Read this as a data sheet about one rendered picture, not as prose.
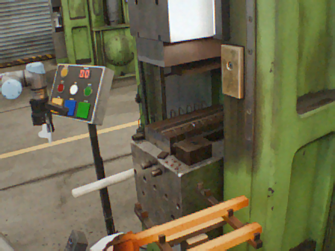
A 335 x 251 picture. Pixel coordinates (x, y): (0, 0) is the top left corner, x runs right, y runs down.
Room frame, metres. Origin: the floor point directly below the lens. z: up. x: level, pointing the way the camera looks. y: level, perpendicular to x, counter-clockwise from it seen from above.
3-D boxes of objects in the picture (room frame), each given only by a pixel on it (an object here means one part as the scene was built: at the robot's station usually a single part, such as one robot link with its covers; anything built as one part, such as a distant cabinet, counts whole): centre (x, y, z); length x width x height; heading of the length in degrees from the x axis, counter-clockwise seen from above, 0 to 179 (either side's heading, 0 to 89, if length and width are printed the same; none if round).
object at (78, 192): (1.58, 0.31, 0.62); 0.44 x 0.05 x 0.05; 122
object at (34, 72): (1.44, 0.56, 1.23); 0.09 x 0.08 x 0.11; 109
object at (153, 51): (1.44, -0.12, 1.32); 0.42 x 0.20 x 0.10; 122
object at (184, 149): (1.21, -0.09, 0.95); 0.12 x 0.08 x 0.06; 122
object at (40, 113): (1.44, 0.56, 1.07); 0.09 x 0.08 x 0.12; 101
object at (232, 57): (1.13, -0.22, 1.27); 0.09 x 0.02 x 0.17; 32
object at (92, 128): (1.76, 0.42, 0.54); 0.04 x 0.04 x 1.08; 32
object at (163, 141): (1.44, -0.12, 0.96); 0.42 x 0.20 x 0.09; 122
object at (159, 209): (1.40, -0.16, 0.69); 0.56 x 0.38 x 0.45; 122
